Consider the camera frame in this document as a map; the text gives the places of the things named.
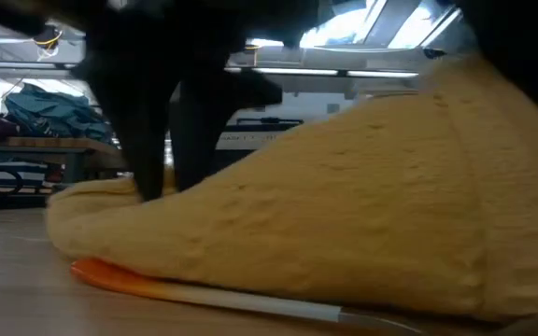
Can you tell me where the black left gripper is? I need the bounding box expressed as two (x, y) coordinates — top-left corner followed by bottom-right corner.
(70, 0), (321, 203)

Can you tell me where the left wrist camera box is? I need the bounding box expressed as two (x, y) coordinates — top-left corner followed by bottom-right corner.
(224, 68), (284, 107)

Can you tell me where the navy fabric basket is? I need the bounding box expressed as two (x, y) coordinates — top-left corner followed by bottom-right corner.
(212, 116), (305, 174)

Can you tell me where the long ceiling light tube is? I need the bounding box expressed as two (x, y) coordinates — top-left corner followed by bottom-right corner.
(0, 60), (59, 70)
(346, 69), (420, 79)
(251, 66), (340, 77)

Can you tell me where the yellow towel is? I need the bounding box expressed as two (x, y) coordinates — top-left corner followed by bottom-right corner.
(44, 53), (538, 323)

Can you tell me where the teal cloth pile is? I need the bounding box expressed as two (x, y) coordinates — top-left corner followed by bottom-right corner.
(3, 83), (114, 146)

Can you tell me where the orange-handled metal spoon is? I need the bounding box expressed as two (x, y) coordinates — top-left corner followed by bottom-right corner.
(70, 259), (429, 336)

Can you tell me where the coiled yellow cable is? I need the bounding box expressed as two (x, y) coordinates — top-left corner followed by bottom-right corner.
(33, 25), (64, 62)

